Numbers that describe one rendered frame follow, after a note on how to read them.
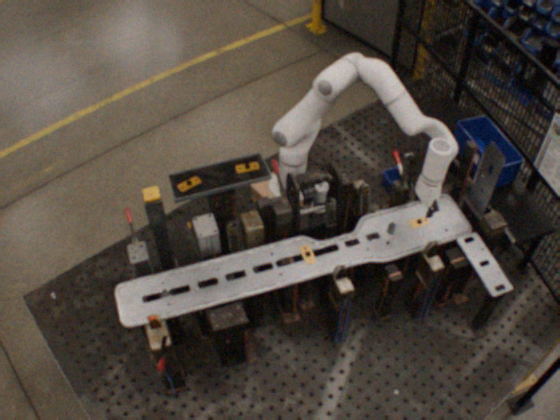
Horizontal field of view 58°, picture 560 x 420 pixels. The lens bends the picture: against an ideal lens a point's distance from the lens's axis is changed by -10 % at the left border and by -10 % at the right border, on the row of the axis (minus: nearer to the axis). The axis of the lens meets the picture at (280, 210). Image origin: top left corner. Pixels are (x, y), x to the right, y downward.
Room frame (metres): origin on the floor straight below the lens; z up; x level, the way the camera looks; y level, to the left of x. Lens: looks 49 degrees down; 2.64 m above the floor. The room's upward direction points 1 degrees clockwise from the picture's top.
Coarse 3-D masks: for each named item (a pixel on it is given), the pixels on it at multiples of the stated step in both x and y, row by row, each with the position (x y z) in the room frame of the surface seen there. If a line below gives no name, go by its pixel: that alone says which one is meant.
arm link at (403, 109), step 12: (408, 96) 1.48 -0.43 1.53; (396, 108) 1.44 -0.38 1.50; (408, 108) 1.44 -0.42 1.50; (396, 120) 1.44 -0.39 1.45; (408, 120) 1.42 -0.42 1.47; (420, 120) 1.42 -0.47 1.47; (432, 120) 1.45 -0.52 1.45; (408, 132) 1.41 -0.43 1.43; (432, 132) 1.45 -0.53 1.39; (444, 132) 1.44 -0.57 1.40; (456, 144) 1.42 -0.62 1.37
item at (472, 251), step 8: (480, 240) 1.28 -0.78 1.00; (464, 248) 1.24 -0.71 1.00; (472, 248) 1.24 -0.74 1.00; (480, 248) 1.24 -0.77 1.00; (472, 256) 1.20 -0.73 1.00; (480, 256) 1.20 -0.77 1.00; (488, 256) 1.20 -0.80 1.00; (472, 264) 1.17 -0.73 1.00; (488, 264) 1.16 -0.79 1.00; (496, 264) 1.16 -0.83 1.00; (480, 272) 1.13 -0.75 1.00; (488, 272) 1.13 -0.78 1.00; (496, 272) 1.13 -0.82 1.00; (480, 280) 1.10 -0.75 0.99; (488, 280) 1.09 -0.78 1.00; (496, 280) 1.09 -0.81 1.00; (504, 280) 1.09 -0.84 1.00; (488, 288) 1.06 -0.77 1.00; (512, 288) 1.05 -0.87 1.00
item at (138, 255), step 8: (128, 248) 1.18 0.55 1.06; (136, 248) 1.18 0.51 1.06; (144, 248) 1.18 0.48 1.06; (136, 256) 1.15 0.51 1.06; (144, 256) 1.15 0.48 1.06; (136, 264) 1.12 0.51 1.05; (144, 264) 1.13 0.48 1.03; (136, 272) 1.12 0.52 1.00; (144, 272) 1.13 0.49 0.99; (152, 272) 1.15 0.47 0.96; (152, 296) 1.13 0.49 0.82
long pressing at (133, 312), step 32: (384, 224) 1.36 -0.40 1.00; (448, 224) 1.36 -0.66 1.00; (224, 256) 1.20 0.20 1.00; (256, 256) 1.20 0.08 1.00; (288, 256) 1.20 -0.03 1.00; (320, 256) 1.21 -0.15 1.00; (352, 256) 1.21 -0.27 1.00; (384, 256) 1.21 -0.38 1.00; (128, 288) 1.05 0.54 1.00; (160, 288) 1.05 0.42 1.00; (192, 288) 1.06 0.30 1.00; (224, 288) 1.06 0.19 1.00; (256, 288) 1.06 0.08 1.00; (128, 320) 0.92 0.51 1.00
